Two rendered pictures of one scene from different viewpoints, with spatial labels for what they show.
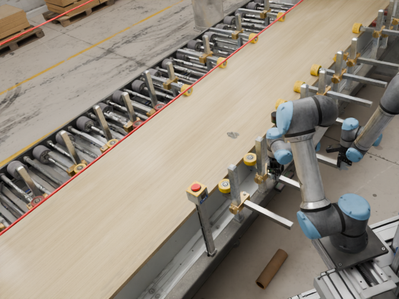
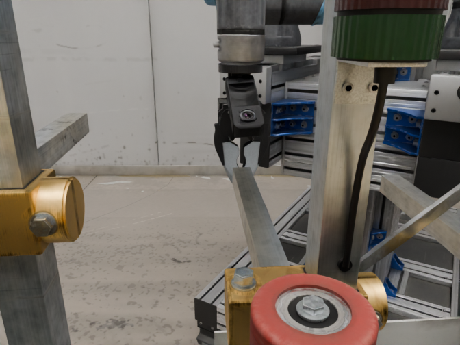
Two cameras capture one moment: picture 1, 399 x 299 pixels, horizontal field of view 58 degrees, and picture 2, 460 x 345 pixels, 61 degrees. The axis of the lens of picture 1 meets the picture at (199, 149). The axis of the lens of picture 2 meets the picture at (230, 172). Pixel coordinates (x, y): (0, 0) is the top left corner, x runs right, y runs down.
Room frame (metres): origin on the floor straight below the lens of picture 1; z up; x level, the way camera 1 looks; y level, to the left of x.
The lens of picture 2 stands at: (1.90, -0.40, 1.07)
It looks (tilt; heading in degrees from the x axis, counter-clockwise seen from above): 20 degrees down; 218
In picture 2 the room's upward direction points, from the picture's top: straight up
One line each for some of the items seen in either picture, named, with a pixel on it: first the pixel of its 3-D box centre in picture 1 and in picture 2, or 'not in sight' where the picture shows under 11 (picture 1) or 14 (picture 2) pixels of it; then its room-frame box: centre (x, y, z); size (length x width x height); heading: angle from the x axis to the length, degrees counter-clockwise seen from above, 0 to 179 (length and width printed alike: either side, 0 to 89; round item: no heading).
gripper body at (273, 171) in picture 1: (274, 162); not in sight; (1.34, -0.37, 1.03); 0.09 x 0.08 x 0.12; 154
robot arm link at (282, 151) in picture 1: (284, 151); not in sight; (1.24, -0.40, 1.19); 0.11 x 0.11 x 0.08; 3
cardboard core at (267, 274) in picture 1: (272, 268); not in sight; (1.30, -0.33, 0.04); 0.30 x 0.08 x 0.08; 133
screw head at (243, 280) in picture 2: not in sight; (244, 277); (1.67, -0.56, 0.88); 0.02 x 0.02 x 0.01
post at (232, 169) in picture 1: (236, 197); not in sight; (1.28, -0.14, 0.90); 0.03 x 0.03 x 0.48; 43
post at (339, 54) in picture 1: (336, 81); not in sight; (2.12, -1.06, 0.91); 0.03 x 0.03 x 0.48; 43
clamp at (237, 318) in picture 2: not in sight; (302, 306); (1.63, -0.52, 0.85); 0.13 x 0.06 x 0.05; 133
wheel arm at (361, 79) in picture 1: (348, 76); not in sight; (2.10, -1.13, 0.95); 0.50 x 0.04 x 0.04; 43
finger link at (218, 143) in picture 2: not in sight; (227, 139); (1.40, -0.79, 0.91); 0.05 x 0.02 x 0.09; 133
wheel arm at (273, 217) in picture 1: (255, 208); not in sight; (1.23, -0.24, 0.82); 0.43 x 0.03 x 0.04; 43
